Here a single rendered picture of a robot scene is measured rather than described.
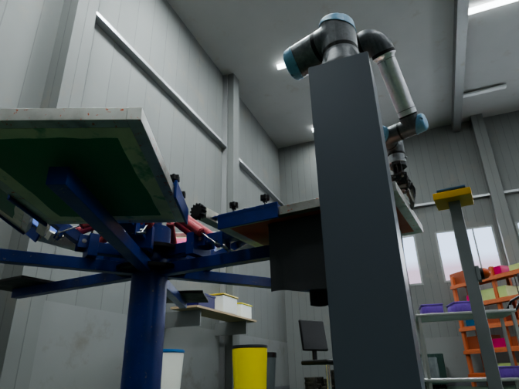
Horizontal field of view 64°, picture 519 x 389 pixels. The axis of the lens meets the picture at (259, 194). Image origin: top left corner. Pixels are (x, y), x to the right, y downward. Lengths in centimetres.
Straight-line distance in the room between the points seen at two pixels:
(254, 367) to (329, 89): 415
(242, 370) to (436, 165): 940
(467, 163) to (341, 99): 1187
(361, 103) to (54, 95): 446
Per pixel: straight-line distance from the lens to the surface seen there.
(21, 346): 450
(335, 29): 144
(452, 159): 1309
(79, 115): 119
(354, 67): 129
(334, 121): 120
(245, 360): 507
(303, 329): 509
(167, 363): 537
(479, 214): 1249
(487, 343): 162
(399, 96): 183
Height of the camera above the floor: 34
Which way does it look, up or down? 23 degrees up
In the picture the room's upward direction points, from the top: 1 degrees counter-clockwise
